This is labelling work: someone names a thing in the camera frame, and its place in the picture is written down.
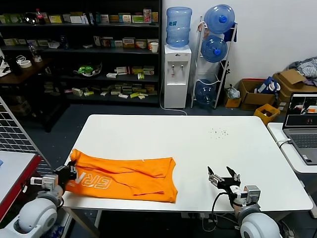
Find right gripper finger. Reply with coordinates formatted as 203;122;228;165
226;166;241;182
207;166;222;185

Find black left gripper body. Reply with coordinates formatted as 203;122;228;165
53;165;76;192

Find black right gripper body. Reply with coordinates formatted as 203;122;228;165
215;176;241;194

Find orange t-shirt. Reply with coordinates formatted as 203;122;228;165
65;148;179;204

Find pile of grey clothes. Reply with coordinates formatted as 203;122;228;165
286;57;317;87

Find white power strip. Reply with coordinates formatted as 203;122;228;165
181;212;213;220

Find red-edged white table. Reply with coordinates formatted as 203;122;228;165
0;150;52;238

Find white side table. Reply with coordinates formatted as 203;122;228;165
266;122;317;219

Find yellow plastic bin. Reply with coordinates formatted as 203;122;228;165
254;104;281;126

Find small yellow cardboard box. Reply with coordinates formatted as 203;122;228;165
224;98;242;109

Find grey laptop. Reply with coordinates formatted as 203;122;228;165
282;92;317;166

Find open brown cardboard box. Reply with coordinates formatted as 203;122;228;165
238;78;277;112

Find knotted grey plastic bag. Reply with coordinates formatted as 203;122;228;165
225;84;241;100

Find white water dispenser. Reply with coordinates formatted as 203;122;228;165
163;44;192;110

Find green and white bowl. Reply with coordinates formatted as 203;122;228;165
73;61;103;79

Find blue and white bag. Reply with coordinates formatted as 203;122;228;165
255;76;282;94

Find dark wooden desk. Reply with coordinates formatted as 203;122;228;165
0;58;62;132

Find white tape roll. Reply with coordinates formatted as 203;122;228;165
16;56;32;69

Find stacked brown cardboard boxes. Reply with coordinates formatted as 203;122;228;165
273;69;317;112

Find black shelving unit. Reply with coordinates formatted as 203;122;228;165
0;0;163;109

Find clear plastic bottle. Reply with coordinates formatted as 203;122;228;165
27;42;43;63

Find white metal jug rack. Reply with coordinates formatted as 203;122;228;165
190;16;238;110

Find cola bottle red cap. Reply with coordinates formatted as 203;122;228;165
35;8;47;25

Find shiny black round bowl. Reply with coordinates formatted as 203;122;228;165
23;12;39;25

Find upright blue water jug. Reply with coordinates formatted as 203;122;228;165
165;6;193;49

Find pink print tall box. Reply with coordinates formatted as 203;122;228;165
143;8;153;24

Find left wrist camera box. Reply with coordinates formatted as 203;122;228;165
30;174;59;191

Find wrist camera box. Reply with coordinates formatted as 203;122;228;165
30;174;59;191
230;184;262;206

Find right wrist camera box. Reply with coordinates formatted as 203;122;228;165
230;184;262;206

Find black right camera cable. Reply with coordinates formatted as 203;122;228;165
211;192;240;225

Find white wire grid panel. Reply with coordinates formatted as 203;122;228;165
0;95;52;179

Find white dispenser power cable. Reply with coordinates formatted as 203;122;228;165
159;79;189;116

